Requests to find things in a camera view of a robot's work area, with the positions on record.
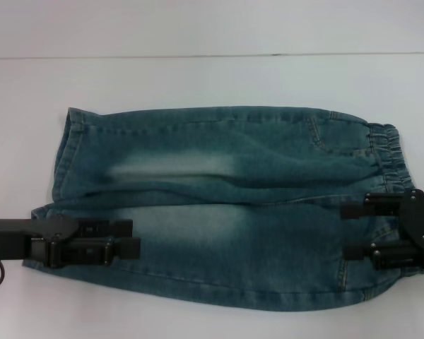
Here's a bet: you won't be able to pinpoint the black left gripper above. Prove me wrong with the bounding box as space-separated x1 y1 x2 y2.
0 218 141 268

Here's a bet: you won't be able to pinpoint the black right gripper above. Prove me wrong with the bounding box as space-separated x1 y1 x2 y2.
340 189 424 271

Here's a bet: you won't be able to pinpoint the blue denim shorts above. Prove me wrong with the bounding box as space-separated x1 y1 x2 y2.
22 105 424 304

